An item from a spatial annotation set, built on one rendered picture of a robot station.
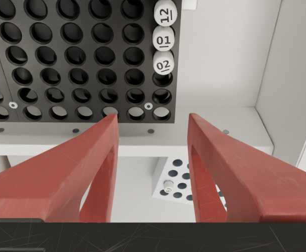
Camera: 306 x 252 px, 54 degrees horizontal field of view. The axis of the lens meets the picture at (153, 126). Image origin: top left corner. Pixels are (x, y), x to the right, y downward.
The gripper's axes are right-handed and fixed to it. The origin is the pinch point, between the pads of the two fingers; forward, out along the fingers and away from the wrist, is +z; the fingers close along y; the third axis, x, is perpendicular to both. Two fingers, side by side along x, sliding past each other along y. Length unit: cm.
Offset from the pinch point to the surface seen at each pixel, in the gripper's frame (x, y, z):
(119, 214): 33.4, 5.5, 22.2
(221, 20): -0.5, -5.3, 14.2
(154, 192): 23.7, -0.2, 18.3
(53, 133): 7.4, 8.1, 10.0
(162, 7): -3.4, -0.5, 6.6
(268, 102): 5.5, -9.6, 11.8
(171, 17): -2.9, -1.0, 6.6
